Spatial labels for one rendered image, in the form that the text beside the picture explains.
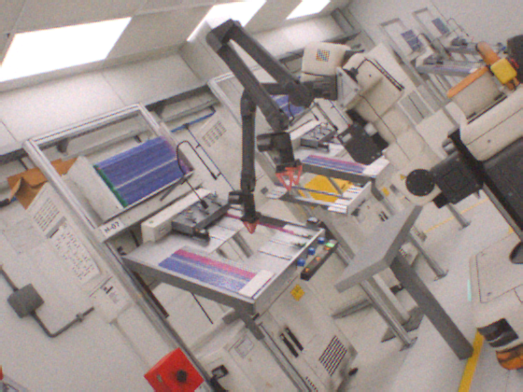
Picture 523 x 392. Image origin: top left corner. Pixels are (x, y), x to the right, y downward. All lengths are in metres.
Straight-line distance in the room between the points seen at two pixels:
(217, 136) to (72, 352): 1.78
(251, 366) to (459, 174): 1.21
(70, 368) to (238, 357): 1.70
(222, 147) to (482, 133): 2.28
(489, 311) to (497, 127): 0.61
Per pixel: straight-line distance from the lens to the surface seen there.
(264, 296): 2.14
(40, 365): 3.74
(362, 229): 3.45
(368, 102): 1.97
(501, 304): 1.91
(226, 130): 3.65
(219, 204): 2.71
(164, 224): 2.57
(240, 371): 2.35
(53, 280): 3.95
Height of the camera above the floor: 1.01
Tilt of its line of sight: 1 degrees up
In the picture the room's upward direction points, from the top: 37 degrees counter-clockwise
